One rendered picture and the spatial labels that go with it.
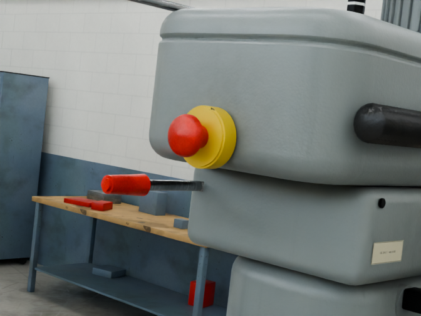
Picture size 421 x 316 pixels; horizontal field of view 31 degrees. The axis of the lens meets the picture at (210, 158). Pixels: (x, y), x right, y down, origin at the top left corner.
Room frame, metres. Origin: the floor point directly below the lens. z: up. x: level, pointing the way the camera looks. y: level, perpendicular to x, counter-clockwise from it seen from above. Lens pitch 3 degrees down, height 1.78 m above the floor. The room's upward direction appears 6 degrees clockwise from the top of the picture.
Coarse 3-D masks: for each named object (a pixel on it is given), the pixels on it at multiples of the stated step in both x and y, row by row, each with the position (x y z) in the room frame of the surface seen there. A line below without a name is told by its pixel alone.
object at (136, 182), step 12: (108, 180) 0.78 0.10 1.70; (120, 180) 0.78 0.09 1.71; (132, 180) 0.79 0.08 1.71; (144, 180) 0.81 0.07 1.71; (156, 180) 0.83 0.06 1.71; (168, 180) 0.84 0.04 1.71; (180, 180) 0.86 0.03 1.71; (108, 192) 0.78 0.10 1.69; (120, 192) 0.79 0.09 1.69; (132, 192) 0.80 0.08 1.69; (144, 192) 0.81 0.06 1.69
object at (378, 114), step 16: (368, 112) 0.67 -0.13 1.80; (384, 112) 0.66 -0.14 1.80; (400, 112) 0.68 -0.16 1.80; (416, 112) 0.71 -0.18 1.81; (368, 128) 0.67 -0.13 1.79; (384, 128) 0.66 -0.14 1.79; (400, 128) 0.67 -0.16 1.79; (416, 128) 0.70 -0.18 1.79; (384, 144) 0.69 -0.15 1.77; (400, 144) 0.70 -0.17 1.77; (416, 144) 0.72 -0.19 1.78
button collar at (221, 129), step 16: (192, 112) 0.74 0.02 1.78; (208, 112) 0.73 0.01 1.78; (224, 112) 0.73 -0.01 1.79; (208, 128) 0.72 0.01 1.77; (224, 128) 0.71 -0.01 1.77; (208, 144) 0.72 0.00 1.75; (224, 144) 0.71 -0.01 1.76; (192, 160) 0.73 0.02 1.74; (208, 160) 0.72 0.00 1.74; (224, 160) 0.72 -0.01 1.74
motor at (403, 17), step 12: (384, 0) 1.10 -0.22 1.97; (396, 0) 1.06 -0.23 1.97; (408, 0) 1.03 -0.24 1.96; (420, 0) 1.02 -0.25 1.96; (384, 12) 1.10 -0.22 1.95; (396, 12) 1.06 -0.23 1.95; (408, 12) 1.03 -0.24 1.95; (420, 12) 1.02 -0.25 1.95; (396, 24) 1.05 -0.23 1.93; (408, 24) 1.03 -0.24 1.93; (420, 24) 1.02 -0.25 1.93
